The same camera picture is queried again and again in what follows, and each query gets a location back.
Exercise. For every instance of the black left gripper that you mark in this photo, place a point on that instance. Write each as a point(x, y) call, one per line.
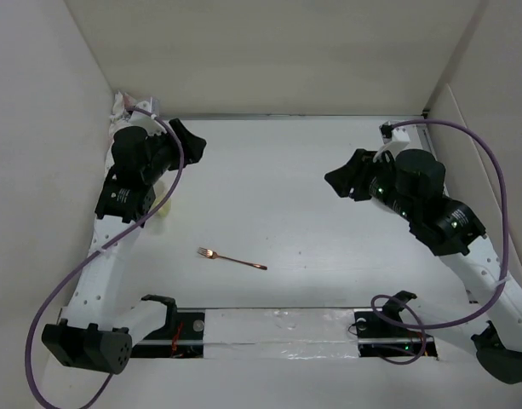
point(191, 145)

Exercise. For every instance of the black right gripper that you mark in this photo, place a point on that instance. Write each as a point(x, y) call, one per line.
point(355, 174)

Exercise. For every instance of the patterned animal print cloth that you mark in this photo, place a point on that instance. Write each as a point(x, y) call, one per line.
point(119, 118)

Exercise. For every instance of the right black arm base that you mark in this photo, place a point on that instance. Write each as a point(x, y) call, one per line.
point(378, 339)

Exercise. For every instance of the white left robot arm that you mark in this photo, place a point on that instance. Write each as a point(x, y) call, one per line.
point(90, 335)

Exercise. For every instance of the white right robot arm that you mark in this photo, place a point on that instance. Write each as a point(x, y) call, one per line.
point(411, 184)

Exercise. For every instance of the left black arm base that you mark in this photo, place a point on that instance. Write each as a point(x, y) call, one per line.
point(184, 341)

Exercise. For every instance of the yellow translucent mug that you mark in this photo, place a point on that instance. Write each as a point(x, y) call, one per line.
point(161, 203)

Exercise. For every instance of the copper fork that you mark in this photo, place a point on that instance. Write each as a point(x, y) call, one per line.
point(210, 254)

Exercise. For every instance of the metal table edge rail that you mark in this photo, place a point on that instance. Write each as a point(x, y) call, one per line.
point(263, 116)

